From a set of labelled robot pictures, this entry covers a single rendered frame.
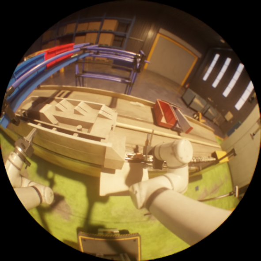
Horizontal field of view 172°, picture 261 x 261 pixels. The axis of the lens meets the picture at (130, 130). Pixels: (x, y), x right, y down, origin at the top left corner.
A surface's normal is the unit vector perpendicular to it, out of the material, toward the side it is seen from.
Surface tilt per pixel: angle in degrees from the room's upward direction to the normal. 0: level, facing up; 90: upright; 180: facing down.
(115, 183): 0
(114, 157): 54
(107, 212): 0
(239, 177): 90
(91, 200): 0
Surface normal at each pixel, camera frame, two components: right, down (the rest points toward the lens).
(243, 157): -0.96, -0.19
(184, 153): 0.09, -0.26
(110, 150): 0.14, 0.27
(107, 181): 0.27, -0.61
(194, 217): -0.49, -0.87
